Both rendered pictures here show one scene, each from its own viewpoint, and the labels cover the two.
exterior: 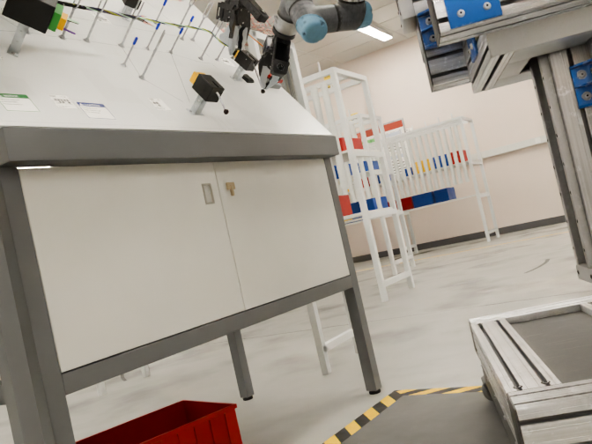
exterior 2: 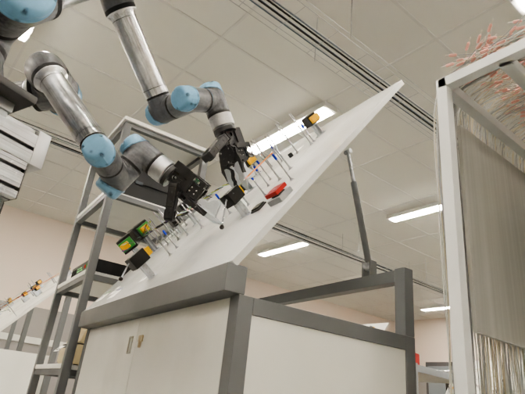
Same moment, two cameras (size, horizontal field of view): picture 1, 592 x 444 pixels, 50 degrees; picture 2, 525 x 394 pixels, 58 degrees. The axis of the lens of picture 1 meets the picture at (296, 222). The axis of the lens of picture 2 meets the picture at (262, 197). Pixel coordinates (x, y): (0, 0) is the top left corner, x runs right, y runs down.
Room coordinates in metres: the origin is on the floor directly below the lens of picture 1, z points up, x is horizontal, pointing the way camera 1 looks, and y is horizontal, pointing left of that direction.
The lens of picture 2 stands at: (2.55, -1.13, 0.57)
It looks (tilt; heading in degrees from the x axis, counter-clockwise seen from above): 24 degrees up; 113
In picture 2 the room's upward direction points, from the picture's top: 6 degrees clockwise
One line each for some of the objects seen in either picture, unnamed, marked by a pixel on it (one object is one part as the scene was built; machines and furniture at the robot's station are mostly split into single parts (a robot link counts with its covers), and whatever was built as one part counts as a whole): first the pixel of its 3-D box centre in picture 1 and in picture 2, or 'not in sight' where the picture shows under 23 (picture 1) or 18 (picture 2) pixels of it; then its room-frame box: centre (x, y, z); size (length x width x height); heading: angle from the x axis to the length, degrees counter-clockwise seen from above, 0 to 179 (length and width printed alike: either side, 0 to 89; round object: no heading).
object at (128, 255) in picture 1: (147, 250); (101, 381); (1.41, 0.34, 0.60); 0.55 x 0.02 x 0.39; 145
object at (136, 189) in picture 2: not in sight; (135, 191); (1.03, 0.76, 1.56); 0.30 x 0.23 x 0.19; 57
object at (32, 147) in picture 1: (213, 147); (138, 306); (1.63, 0.17, 0.83); 1.18 x 0.05 x 0.06; 145
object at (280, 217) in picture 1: (288, 225); (166, 386); (1.86, 0.02, 0.60); 0.55 x 0.03 x 0.39; 145
